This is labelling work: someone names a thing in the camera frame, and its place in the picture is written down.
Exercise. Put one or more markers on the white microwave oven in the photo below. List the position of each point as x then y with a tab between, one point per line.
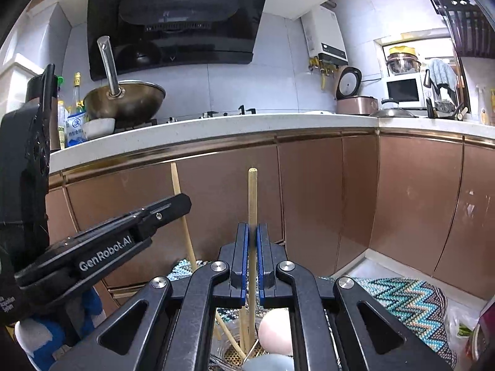
406	90

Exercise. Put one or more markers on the black dish rack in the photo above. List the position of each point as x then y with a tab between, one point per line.
473	41

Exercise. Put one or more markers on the steel pot on microwave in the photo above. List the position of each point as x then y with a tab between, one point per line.
403	60

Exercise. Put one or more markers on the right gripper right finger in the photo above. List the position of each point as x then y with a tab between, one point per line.
336	324

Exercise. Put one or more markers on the light blue ceramic spoon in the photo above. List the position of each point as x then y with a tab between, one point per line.
269	362

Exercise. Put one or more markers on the pink rice cooker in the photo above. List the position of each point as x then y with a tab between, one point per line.
348	99

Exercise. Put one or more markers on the zigzag patterned table cloth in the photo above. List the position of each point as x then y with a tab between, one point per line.
417	304

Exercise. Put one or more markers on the blue white gloved hand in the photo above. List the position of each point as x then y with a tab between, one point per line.
45	341

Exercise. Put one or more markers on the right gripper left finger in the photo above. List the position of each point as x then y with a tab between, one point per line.
168	324

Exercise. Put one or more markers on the steel wok with handle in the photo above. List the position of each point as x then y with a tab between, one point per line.
129	102

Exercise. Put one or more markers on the gas stove top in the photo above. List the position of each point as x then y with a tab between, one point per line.
241	110

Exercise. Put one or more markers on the beige ceramic spoon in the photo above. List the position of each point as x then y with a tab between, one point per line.
274	332

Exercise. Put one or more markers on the white gas water heater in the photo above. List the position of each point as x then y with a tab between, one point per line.
323	36

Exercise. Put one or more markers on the white small bowl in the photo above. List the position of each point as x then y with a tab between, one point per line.
97	128

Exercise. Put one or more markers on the steel pan lid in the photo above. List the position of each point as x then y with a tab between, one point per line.
389	108

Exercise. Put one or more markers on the black range hood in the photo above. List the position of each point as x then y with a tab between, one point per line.
147	34

